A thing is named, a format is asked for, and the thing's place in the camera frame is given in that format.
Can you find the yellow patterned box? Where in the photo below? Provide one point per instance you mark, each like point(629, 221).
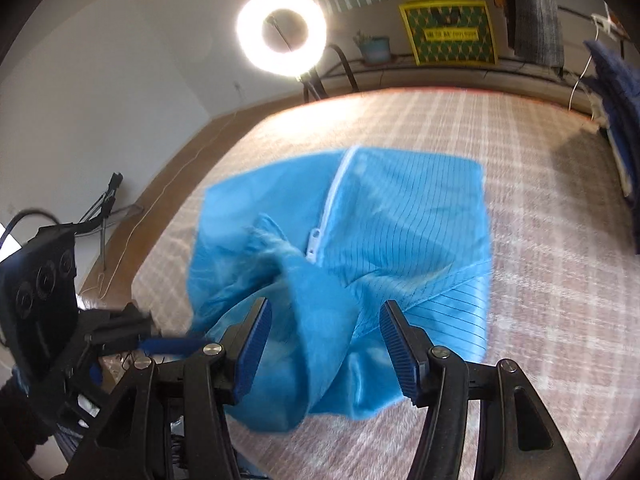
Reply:
point(450, 45)

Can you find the grey plaid coat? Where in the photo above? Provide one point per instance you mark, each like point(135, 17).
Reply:
point(537, 10)

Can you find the black metal clothes rack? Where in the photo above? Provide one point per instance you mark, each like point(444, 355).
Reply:
point(530, 72)

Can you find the checked bed blanket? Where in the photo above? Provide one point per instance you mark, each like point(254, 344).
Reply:
point(525, 260)

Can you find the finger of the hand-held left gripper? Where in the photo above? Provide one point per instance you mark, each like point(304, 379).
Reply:
point(170, 346)

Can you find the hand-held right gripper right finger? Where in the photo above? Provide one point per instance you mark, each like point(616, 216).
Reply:
point(400, 355)

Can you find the small potted plant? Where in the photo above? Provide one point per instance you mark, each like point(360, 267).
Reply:
point(375, 52)

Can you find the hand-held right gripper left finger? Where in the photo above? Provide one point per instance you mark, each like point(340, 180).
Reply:
point(252, 350)

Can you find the black curved metal bar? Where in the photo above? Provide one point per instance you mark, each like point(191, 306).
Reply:
point(347, 65)

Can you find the white clip lamp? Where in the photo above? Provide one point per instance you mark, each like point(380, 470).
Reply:
point(607, 22)

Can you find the light blue striped coat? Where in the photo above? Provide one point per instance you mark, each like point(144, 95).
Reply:
point(400, 220)

